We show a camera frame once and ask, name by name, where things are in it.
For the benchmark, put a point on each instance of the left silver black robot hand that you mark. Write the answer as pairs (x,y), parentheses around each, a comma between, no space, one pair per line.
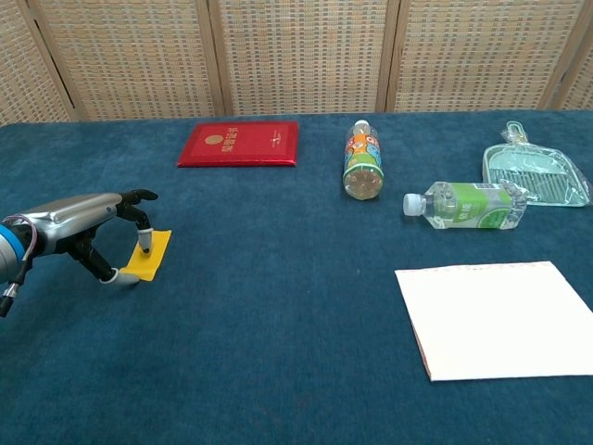
(69,218)

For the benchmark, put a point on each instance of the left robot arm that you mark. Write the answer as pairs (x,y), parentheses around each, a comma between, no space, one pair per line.
(7,259)

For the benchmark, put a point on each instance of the red certificate folder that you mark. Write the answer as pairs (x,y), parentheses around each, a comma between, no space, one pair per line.
(238,144)

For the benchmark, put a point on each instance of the blue velvet tablecloth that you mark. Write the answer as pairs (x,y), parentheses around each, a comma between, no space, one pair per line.
(287,301)

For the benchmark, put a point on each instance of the woven rattan folding screen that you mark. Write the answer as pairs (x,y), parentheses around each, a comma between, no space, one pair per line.
(296,55)

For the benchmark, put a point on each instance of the orange label plastic bottle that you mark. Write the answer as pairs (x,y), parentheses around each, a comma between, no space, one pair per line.
(363,162)

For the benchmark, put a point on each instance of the green label plastic bottle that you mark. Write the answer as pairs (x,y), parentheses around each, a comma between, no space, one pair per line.
(468,206)

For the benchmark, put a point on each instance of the white paper pad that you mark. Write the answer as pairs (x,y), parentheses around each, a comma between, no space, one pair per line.
(495,320)

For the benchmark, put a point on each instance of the clear green plastic dustpan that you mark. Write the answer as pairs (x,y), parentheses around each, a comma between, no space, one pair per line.
(533,172)

